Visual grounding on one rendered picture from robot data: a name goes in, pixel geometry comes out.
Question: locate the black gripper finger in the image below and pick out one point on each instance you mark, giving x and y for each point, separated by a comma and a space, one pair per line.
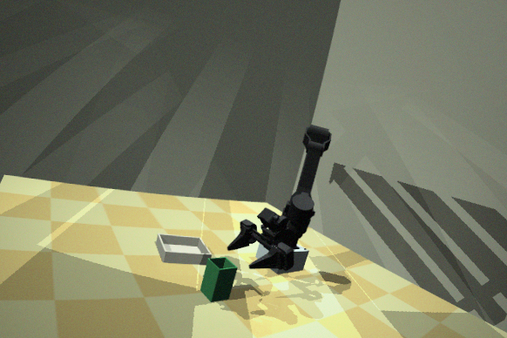
272, 259
241, 241

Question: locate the green square cup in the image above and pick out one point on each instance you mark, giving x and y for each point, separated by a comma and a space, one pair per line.
218, 279

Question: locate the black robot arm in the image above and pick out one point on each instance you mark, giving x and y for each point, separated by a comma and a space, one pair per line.
300, 209

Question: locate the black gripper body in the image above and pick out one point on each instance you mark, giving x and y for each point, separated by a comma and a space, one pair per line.
267, 240

